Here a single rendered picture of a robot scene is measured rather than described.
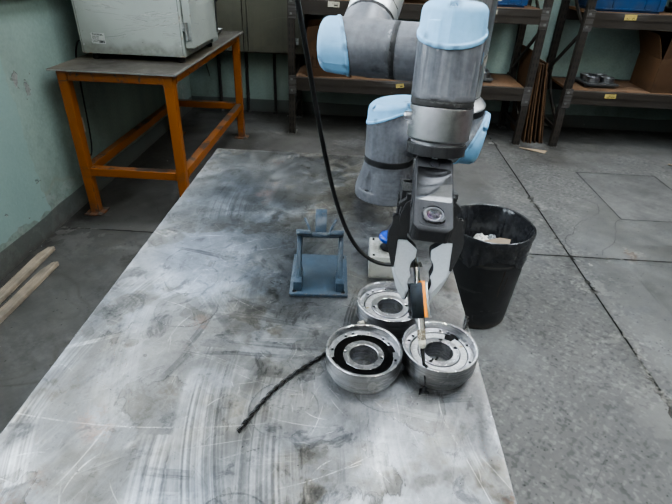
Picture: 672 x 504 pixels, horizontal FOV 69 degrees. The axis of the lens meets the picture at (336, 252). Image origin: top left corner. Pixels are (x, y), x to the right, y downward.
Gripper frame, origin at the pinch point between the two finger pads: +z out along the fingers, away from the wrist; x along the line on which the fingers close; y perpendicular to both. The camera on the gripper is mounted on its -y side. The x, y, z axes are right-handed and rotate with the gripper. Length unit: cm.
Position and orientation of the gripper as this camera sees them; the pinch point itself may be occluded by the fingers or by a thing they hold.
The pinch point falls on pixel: (417, 293)
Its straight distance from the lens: 67.0
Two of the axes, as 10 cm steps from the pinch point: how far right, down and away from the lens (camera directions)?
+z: -0.6, 9.1, 4.0
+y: 0.7, -4.0, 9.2
